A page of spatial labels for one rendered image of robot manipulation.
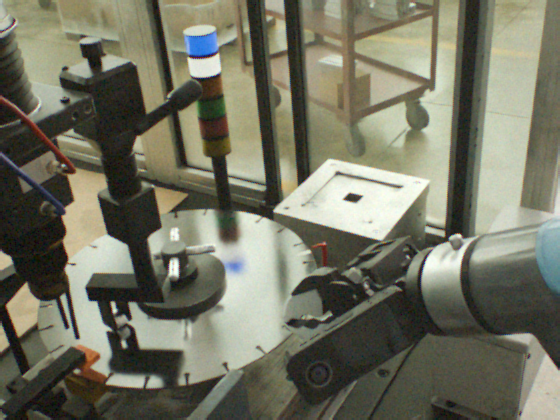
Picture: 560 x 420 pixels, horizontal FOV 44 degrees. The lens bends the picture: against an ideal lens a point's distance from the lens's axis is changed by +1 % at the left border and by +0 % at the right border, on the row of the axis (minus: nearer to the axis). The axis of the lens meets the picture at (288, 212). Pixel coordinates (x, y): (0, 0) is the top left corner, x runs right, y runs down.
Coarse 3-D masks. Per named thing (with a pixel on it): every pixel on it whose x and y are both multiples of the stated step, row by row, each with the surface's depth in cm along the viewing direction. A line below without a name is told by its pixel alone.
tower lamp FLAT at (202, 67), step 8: (192, 56) 97; (200, 56) 97; (208, 56) 97; (216, 56) 98; (192, 64) 98; (200, 64) 97; (208, 64) 97; (216, 64) 98; (192, 72) 99; (200, 72) 98; (208, 72) 98; (216, 72) 99
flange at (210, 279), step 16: (192, 256) 85; (208, 256) 85; (160, 272) 80; (192, 272) 80; (208, 272) 82; (224, 272) 82; (176, 288) 80; (192, 288) 80; (208, 288) 80; (144, 304) 79; (160, 304) 78; (176, 304) 78; (192, 304) 78
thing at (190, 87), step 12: (192, 84) 63; (168, 96) 63; (180, 96) 62; (192, 96) 63; (156, 108) 62; (168, 108) 62; (180, 108) 63; (144, 120) 61; (156, 120) 61; (144, 132) 61
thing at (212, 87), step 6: (192, 78) 99; (210, 78) 99; (216, 78) 99; (204, 84) 99; (210, 84) 99; (216, 84) 99; (222, 84) 101; (204, 90) 99; (210, 90) 99; (216, 90) 100; (222, 90) 101; (204, 96) 100; (210, 96) 100; (216, 96) 100
